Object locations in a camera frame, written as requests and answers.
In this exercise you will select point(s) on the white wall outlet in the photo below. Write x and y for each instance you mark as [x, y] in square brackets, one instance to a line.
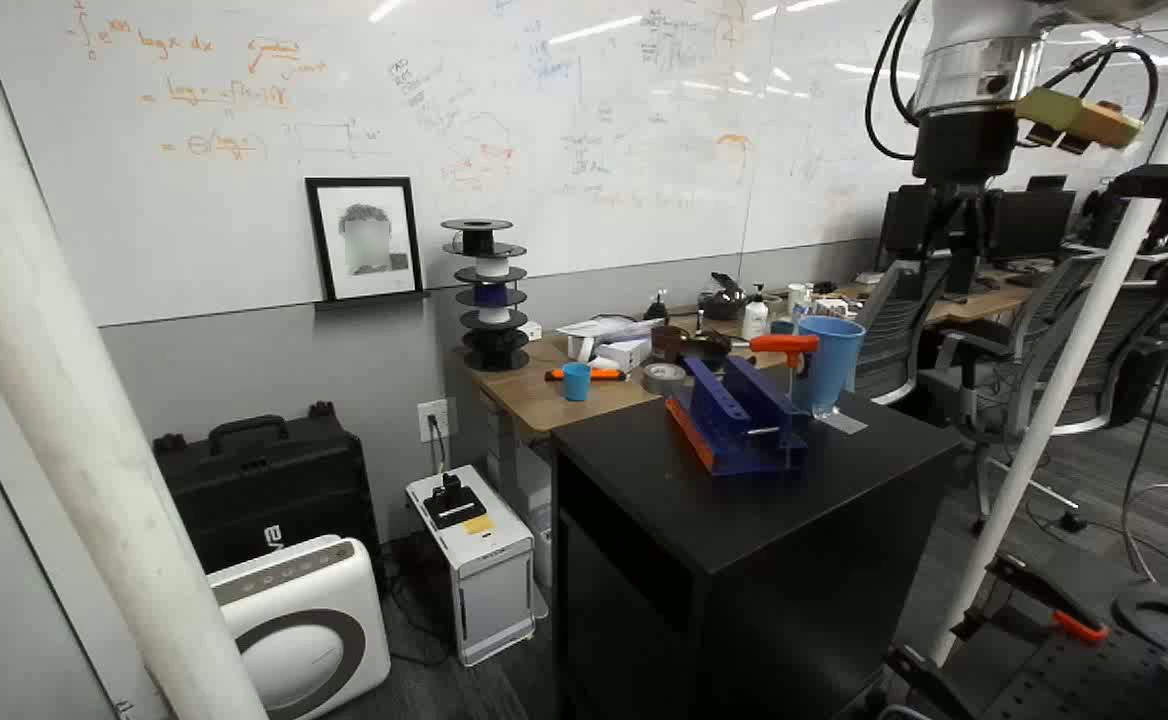
[433, 422]

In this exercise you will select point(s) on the black computer monitor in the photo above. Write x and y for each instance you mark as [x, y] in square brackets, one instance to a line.
[1028, 226]
[911, 222]

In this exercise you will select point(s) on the black hard carrying case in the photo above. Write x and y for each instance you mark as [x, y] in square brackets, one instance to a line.
[265, 485]

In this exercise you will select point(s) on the small blue cup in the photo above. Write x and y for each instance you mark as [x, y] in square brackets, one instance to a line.
[576, 381]

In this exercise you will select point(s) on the orange marker pen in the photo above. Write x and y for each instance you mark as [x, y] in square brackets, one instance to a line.
[606, 374]

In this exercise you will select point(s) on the white air purifier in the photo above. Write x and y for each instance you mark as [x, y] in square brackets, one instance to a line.
[305, 625]

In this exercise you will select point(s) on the black cabinet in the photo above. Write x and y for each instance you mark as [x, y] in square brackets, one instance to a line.
[746, 561]

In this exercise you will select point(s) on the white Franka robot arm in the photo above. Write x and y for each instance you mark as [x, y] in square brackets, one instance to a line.
[973, 55]

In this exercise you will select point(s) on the white box on desk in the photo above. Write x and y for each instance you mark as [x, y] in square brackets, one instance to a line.
[606, 341]

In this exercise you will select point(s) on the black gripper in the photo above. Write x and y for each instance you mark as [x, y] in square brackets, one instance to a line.
[964, 145]

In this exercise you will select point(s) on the framed portrait photo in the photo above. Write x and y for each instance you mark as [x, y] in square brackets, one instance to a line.
[367, 242]

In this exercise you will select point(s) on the large blue plastic cup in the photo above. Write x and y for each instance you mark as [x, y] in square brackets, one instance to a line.
[828, 361]

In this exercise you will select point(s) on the white plastic bottle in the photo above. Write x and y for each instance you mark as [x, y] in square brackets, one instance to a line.
[756, 320]

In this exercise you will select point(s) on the grey duct tape roll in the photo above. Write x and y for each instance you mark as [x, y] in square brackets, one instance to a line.
[666, 378]

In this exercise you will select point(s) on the grey mesh office chair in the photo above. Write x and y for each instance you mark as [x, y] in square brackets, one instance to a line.
[1008, 346]

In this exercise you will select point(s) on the white paper sheet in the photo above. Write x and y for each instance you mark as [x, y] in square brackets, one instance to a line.
[845, 422]

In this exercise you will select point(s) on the black controller device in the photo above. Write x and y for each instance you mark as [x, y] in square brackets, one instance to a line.
[452, 504]

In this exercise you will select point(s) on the thick white pole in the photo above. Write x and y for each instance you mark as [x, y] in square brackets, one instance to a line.
[66, 400]

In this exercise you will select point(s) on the white computer box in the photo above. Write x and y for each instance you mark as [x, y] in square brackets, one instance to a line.
[484, 584]

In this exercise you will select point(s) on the stack of filament spools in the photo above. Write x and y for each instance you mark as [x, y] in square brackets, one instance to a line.
[488, 301]

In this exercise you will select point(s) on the wooden desk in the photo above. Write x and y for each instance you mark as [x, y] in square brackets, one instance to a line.
[546, 393]

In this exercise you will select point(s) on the yellow camera mount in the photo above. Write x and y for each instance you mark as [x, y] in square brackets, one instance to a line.
[1077, 123]

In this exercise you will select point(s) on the wall whiteboard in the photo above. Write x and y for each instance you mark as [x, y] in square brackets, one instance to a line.
[546, 123]

